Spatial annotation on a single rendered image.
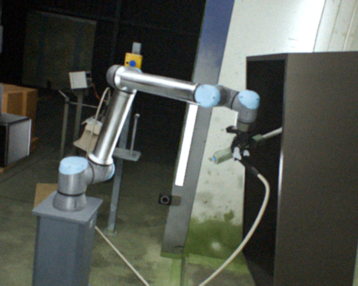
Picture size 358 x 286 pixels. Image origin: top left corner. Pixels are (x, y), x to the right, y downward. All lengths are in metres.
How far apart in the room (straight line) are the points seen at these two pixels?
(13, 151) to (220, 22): 1.99
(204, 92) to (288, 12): 1.28
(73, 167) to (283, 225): 1.10
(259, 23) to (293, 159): 1.30
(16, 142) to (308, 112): 1.04
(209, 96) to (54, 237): 1.16
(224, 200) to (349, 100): 1.45
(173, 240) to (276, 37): 1.73
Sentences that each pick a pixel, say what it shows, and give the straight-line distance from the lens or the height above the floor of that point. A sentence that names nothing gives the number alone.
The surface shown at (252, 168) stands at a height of 1.11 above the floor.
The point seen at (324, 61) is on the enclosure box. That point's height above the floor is 1.63.
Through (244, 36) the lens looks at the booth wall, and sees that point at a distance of 2.38.
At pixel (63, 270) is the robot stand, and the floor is 0.30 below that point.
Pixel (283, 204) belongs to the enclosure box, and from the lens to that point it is 1.38.
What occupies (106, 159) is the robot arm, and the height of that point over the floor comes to 0.92.
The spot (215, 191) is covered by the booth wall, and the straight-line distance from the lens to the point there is 2.52.
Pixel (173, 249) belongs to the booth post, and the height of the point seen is 0.09.
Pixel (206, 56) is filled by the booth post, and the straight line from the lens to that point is 2.35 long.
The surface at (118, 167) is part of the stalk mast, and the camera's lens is 2.74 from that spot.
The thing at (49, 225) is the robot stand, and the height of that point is 0.57.
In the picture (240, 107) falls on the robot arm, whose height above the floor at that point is 1.39.
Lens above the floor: 1.51
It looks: 13 degrees down
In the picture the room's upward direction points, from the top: 10 degrees clockwise
